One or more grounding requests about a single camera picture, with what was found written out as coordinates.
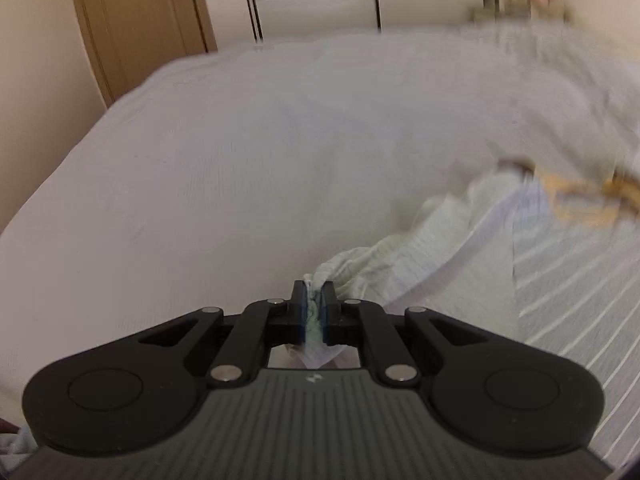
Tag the pale green striped shirt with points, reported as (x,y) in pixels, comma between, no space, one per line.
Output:
(450,260)

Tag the white bed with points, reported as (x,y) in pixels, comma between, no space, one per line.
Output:
(250,160)

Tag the brown wooden door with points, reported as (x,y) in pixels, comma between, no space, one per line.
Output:
(135,15)

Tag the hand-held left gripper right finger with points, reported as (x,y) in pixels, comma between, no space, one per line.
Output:
(327,312)

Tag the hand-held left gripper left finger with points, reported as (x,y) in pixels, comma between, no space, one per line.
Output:
(300,312)

